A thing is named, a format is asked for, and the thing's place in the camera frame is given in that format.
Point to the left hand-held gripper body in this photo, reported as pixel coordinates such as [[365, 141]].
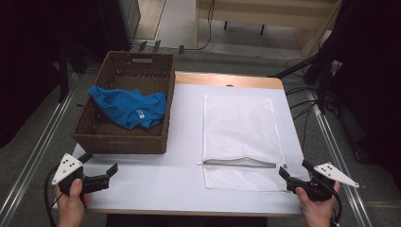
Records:
[[66, 167]]

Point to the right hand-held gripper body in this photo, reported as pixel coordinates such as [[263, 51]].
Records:
[[318, 189]]

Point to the brown wicker basket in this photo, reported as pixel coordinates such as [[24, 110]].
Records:
[[126, 143]]

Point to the blue shirt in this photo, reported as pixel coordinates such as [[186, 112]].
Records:
[[123, 107]]

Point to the white mesh laundry bag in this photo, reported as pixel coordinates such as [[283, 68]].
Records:
[[239, 126]]

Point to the person's right hand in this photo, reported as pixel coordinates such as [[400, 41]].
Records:
[[318, 213]]

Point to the person's left hand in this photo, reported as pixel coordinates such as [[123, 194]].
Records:
[[71, 208]]

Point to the black stand leg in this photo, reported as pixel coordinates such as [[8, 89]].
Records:
[[293, 68]]

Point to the dark curtain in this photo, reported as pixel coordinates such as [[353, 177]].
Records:
[[372, 78], [28, 63]]

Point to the grey cabinet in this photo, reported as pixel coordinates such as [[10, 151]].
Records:
[[130, 19]]

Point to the aluminium floor rail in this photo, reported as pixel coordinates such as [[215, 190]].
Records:
[[34, 157], [340, 157]]

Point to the light wooden frame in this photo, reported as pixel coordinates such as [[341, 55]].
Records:
[[271, 17]]

